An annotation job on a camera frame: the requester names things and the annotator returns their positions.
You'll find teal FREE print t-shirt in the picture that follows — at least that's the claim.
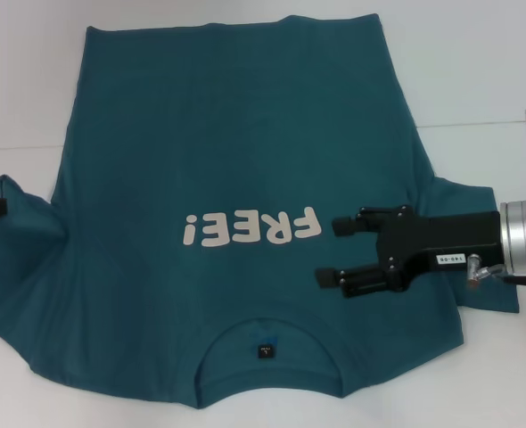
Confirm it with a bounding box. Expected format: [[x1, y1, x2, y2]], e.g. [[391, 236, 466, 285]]
[[0, 13, 521, 399]]

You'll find right arm cable with plug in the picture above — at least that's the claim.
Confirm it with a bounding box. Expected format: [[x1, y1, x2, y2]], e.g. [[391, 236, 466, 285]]
[[466, 252, 526, 286]]

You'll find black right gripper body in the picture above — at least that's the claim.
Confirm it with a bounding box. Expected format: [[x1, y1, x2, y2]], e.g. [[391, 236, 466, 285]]
[[375, 205, 505, 292]]

